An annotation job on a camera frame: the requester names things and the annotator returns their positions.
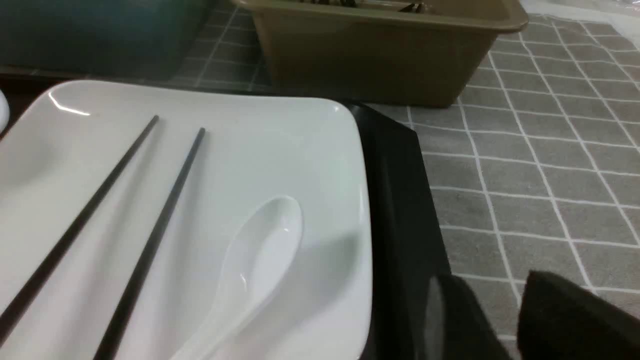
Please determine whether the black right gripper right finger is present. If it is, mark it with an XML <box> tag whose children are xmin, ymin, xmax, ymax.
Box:
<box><xmin>518</xmin><ymin>270</ymin><xmax>640</xmax><ymax>360</ymax></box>

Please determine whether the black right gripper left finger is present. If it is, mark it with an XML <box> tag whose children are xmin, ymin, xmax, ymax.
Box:
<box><xmin>425</xmin><ymin>274</ymin><xmax>511</xmax><ymax>360</ymax></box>

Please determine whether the white ceramic soup spoon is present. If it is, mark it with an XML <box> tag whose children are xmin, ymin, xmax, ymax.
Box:
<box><xmin>172</xmin><ymin>194</ymin><xmax>304</xmax><ymax>360</ymax></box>

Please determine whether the black chopstick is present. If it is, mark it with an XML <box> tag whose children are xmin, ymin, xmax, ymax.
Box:
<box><xmin>0</xmin><ymin>114</ymin><xmax>159</xmax><ymax>346</ymax></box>
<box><xmin>93</xmin><ymin>127</ymin><xmax>206</xmax><ymax>360</ymax></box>

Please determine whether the large white square plate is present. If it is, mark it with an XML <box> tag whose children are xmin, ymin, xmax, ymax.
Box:
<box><xmin>1</xmin><ymin>80</ymin><xmax>373</xmax><ymax>360</ymax></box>

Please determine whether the small white bowl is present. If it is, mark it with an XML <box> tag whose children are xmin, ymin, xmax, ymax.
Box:
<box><xmin>0</xmin><ymin>90</ymin><xmax>10</xmax><ymax>133</ymax></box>

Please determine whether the black serving tray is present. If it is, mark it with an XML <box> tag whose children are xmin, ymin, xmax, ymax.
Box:
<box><xmin>346</xmin><ymin>102</ymin><xmax>452</xmax><ymax>360</ymax></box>

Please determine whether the brown plastic bin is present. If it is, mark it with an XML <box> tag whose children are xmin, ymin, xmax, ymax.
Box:
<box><xmin>235</xmin><ymin>0</ymin><xmax>529</xmax><ymax>109</ymax></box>

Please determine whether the teal plastic bin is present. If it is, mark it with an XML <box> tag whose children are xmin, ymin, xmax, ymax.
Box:
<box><xmin>0</xmin><ymin>0</ymin><xmax>216</xmax><ymax>79</ymax></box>

